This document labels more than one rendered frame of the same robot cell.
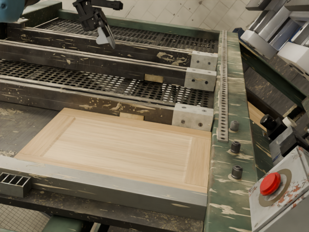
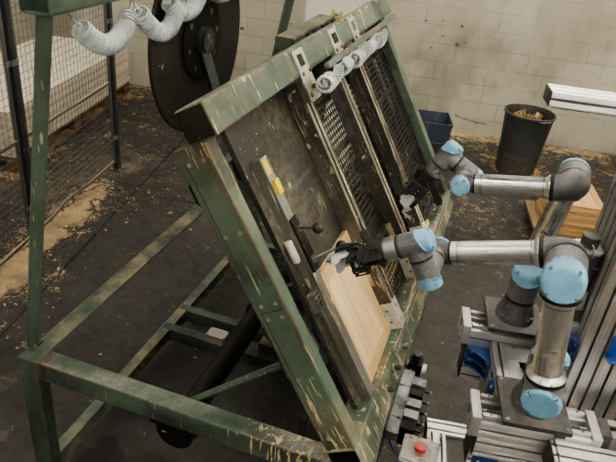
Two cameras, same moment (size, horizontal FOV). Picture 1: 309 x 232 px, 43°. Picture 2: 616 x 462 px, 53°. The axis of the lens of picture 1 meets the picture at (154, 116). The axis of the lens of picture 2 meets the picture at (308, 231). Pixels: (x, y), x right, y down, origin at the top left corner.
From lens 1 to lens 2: 164 cm
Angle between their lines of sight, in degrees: 25
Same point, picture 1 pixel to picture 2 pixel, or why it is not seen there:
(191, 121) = (390, 316)
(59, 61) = (358, 148)
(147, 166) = (359, 337)
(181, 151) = (374, 336)
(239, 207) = (380, 412)
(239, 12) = (468, 97)
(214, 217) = (372, 410)
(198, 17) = (437, 52)
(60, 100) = (349, 225)
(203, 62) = not seen: hidden behind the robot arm
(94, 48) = (379, 139)
